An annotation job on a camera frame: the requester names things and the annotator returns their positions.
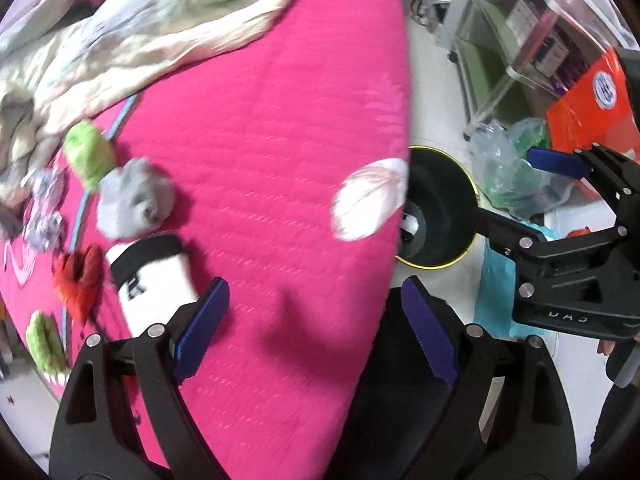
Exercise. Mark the white sock ball black band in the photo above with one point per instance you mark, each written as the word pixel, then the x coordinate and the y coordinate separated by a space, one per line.
pixel 152 278

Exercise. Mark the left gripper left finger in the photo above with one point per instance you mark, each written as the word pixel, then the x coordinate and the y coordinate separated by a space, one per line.
pixel 95 436

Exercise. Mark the pink quilted bed cover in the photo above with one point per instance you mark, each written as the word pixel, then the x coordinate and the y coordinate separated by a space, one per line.
pixel 259 141

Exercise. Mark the metal shelf rack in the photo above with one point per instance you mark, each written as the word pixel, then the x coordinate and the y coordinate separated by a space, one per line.
pixel 513 56

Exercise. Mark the boxes on shelf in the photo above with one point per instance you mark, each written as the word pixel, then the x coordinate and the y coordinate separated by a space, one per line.
pixel 558 60

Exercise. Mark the orange gift box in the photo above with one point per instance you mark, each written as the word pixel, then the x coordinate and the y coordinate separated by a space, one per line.
pixel 602 107

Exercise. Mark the clear plastic bag green contents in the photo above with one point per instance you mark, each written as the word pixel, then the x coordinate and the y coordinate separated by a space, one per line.
pixel 500 169

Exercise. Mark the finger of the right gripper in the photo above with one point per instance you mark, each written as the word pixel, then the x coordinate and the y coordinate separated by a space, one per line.
pixel 505 232
pixel 611 174

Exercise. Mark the green sock ball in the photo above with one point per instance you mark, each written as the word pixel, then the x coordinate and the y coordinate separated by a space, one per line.
pixel 89 155
pixel 44 344

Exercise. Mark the grey sock ball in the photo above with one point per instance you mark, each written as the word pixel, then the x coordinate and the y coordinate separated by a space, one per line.
pixel 135 199

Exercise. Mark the grey paper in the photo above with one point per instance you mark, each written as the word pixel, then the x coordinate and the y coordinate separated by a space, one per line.
pixel 45 225

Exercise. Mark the pale crumpled blanket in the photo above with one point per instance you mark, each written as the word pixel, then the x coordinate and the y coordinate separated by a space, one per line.
pixel 53 77

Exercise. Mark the red sock ball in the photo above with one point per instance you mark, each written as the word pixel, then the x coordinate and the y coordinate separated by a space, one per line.
pixel 77 281

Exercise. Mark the black bin with gold rim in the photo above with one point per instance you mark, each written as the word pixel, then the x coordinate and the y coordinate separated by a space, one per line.
pixel 436 227

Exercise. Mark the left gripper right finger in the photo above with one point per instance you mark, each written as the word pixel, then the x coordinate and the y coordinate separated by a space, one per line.
pixel 478 407

